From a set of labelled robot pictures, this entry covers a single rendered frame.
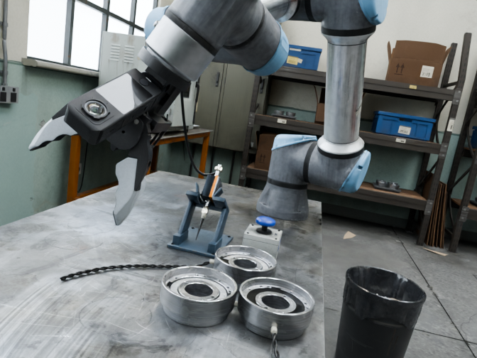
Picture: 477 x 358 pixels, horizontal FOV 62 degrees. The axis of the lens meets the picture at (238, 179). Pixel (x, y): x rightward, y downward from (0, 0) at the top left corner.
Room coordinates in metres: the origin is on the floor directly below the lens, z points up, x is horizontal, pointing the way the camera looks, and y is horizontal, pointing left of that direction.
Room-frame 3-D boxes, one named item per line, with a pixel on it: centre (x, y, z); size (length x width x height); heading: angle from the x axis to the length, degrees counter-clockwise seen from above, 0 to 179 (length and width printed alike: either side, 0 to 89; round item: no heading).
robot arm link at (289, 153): (1.11, -0.15, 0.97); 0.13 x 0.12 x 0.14; 60
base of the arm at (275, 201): (1.11, -0.14, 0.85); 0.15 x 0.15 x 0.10
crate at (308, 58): (4.23, -0.37, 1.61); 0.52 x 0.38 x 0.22; 83
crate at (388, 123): (4.03, -1.53, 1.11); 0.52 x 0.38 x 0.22; 80
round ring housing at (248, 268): (0.63, -0.03, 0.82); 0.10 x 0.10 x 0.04
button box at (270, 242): (0.77, -0.07, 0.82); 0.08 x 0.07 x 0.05; 170
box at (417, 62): (4.01, -1.51, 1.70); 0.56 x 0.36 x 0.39; 75
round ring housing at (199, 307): (0.51, 0.03, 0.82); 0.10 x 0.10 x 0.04
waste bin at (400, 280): (1.62, -0.70, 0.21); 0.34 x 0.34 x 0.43
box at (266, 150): (4.21, -0.35, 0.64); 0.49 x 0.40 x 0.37; 85
